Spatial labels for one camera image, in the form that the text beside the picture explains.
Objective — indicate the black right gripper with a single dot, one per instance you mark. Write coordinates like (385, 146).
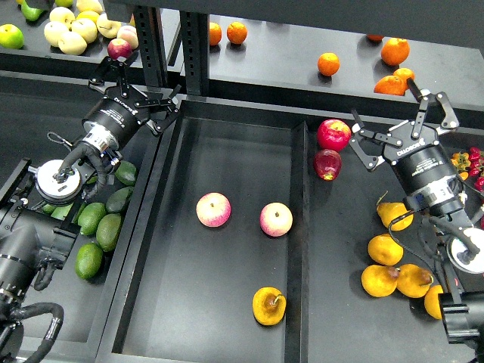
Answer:
(414, 152)

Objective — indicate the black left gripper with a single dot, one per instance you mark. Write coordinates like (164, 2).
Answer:
(123, 109)

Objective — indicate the green avocado under arm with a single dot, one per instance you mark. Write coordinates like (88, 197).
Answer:
(90, 218)

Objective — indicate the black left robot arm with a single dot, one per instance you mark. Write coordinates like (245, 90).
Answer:
(39, 204)

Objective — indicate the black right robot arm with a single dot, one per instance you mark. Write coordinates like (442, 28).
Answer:
(458, 247)

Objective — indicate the pale yellow pear right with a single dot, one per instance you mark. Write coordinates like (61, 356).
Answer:
(108, 28)

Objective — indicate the pale yellow pear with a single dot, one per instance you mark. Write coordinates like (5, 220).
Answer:
(108, 28)
(72, 43)
(62, 15)
(53, 31)
(86, 28)

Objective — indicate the yellow pear top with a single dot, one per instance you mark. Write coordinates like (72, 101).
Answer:
(388, 211)

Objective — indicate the pale yellow pear front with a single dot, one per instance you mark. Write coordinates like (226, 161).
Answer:
(72, 43)

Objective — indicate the pale yellow pear centre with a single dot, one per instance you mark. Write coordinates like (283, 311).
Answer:
(86, 28)

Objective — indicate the pale yellow pear left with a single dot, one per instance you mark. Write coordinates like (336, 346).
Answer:
(53, 31)

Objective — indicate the pale yellow pear back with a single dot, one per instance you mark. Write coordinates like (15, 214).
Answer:
(62, 15)

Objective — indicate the green pear top left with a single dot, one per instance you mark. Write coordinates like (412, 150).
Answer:
(31, 14)

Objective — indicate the dark green avocado left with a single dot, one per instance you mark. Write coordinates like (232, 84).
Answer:
(108, 230)

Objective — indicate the red apple on shelf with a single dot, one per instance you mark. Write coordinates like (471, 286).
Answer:
(119, 48)

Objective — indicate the orange cherry tomato bunch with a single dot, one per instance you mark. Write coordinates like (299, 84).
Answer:
(462, 163)

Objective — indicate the orange front right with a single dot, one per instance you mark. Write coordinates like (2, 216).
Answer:
(391, 85)

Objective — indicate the pale pink peach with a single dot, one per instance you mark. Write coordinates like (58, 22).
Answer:
(129, 34)

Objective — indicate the orange small right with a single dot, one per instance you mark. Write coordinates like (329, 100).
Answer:
(404, 74)

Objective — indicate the bright red apple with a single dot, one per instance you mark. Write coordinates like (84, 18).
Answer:
(333, 134)

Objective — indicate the red chili pepper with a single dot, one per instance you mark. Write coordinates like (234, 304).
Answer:
(480, 185)

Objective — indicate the dark red apple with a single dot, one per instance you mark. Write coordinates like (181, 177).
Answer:
(327, 164)

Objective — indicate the large orange upper right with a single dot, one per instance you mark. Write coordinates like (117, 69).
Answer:
(395, 51)

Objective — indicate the orange on shelf left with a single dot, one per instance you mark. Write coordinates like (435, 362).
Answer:
(236, 33)

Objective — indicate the orange on shelf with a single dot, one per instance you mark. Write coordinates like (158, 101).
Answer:
(328, 64)
(236, 33)

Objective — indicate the orange on shelf centre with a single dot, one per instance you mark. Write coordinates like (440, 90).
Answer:
(328, 64)

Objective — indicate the pink apple left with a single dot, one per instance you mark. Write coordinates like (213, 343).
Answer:
(213, 209)

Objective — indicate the pink apple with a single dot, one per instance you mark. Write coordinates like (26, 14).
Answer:
(213, 209)
(275, 219)

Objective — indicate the green apple on shelf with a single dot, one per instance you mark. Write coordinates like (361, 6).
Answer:
(11, 36)

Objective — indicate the pink apple right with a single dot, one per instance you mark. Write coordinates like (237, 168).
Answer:
(275, 219)

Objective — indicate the black centre bin divider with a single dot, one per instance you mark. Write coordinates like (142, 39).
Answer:
(296, 346)

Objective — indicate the black shelf post left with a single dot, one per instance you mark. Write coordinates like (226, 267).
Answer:
(151, 46)

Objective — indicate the black shelf post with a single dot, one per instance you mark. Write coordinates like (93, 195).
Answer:
(195, 44)
(151, 46)

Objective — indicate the black shelf post right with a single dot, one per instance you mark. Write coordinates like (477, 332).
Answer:
(195, 44)

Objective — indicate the orange cut by post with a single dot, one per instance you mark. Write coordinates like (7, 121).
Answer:
(215, 34)

